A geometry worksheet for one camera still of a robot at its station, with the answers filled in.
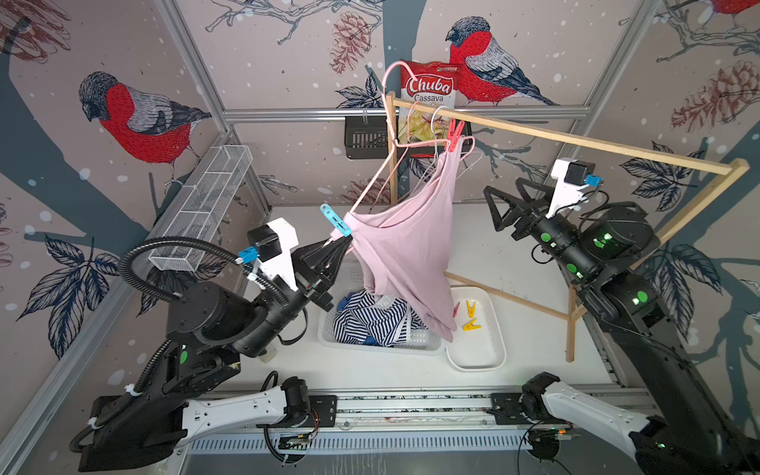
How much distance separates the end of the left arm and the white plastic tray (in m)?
0.49

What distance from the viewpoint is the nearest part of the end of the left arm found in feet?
1.20

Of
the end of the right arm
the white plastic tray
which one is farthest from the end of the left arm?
the white plastic tray

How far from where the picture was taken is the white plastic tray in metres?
0.79

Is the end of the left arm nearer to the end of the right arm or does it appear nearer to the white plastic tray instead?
the end of the right arm
